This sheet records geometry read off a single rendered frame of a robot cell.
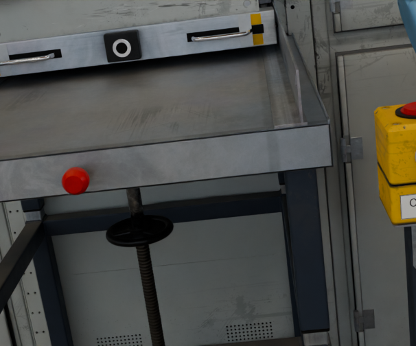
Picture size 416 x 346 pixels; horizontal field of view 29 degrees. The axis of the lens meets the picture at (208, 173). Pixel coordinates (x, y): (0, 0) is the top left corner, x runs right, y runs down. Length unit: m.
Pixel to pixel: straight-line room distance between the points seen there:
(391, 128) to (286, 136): 0.25
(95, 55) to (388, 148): 0.81
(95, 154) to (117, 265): 0.83
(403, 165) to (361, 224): 0.99
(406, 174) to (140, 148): 0.36
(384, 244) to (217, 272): 0.37
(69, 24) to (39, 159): 0.50
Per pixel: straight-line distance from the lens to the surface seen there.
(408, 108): 0.77
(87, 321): 1.87
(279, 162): 0.98
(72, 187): 0.96
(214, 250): 1.76
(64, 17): 1.46
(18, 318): 1.91
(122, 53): 1.41
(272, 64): 1.33
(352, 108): 1.65
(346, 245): 1.77
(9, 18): 1.49
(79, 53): 1.45
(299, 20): 1.63
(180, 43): 1.43
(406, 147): 0.74
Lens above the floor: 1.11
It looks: 18 degrees down
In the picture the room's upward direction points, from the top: 8 degrees counter-clockwise
